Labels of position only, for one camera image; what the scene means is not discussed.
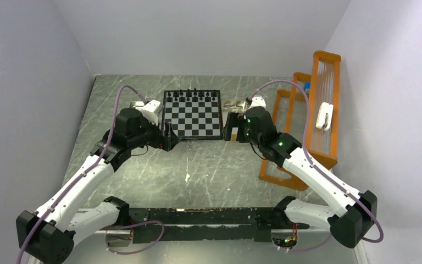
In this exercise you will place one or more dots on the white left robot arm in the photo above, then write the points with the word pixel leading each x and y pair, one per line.
pixel 49 233

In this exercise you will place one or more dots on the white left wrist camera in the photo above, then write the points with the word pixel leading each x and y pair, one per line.
pixel 151 111

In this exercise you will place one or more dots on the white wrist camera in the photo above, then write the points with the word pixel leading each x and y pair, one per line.
pixel 256 101
pixel 151 111

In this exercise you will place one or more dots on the yellow tray of white pieces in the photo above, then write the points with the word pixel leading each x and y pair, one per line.
pixel 235 107

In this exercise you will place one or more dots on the white clip object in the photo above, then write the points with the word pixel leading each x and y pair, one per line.
pixel 324 117

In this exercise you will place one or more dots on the silver metal tray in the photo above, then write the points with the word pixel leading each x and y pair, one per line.
pixel 137 104

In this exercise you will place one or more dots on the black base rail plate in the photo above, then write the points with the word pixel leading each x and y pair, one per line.
pixel 258 224

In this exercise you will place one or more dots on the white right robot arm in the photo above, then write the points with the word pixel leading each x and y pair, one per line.
pixel 349 213

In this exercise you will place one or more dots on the black white chess board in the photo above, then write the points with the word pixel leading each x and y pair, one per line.
pixel 194 120

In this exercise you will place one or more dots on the orange wooden rack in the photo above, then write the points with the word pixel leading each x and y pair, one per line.
pixel 299 116

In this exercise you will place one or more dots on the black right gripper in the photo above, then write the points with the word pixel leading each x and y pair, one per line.
pixel 232 122

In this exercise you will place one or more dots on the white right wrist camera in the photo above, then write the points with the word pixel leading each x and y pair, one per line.
pixel 256 101

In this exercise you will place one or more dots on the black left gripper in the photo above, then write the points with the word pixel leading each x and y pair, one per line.
pixel 166 141

